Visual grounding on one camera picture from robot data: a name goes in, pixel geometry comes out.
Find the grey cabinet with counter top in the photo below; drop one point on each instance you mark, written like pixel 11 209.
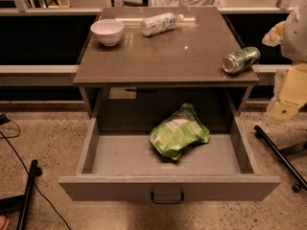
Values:
pixel 144 79

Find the black stand leg right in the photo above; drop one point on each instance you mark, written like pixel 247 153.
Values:
pixel 282 155

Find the black drawer handle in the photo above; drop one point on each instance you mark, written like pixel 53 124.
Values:
pixel 167 199

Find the black stand leg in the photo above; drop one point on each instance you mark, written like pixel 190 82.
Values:
pixel 21 203
pixel 282 155

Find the white plastic bottle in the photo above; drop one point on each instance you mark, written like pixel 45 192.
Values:
pixel 160 23

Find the white ceramic bowl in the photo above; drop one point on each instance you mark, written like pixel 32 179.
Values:
pixel 108 31

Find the green soda can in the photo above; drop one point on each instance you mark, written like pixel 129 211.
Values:
pixel 240 60

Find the open grey top drawer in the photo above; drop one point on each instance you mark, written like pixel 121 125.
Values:
pixel 124 166

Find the green rice chip bag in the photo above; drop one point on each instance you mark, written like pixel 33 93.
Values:
pixel 180 130

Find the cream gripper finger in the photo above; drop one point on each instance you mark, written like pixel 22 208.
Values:
pixel 274 36

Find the black stand leg left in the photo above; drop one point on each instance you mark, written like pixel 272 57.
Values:
pixel 21 203

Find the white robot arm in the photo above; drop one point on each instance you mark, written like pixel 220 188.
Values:
pixel 290 92

